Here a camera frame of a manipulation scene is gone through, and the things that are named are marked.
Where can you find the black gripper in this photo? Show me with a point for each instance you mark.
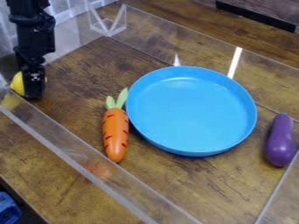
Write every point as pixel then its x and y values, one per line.
pixel 34 32

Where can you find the yellow toy lemon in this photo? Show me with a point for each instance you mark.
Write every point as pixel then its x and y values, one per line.
pixel 17 84

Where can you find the blue round plastic tray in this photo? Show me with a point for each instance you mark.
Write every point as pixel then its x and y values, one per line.
pixel 190 111

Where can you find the orange toy carrot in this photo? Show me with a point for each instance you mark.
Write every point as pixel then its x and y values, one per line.
pixel 114 127

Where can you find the blue object at corner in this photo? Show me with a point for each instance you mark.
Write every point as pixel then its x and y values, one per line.
pixel 9 210

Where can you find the purple toy eggplant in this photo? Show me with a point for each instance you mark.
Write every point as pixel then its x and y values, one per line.
pixel 280 144

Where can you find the clear acrylic barrier wall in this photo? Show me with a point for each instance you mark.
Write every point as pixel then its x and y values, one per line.
pixel 108 44

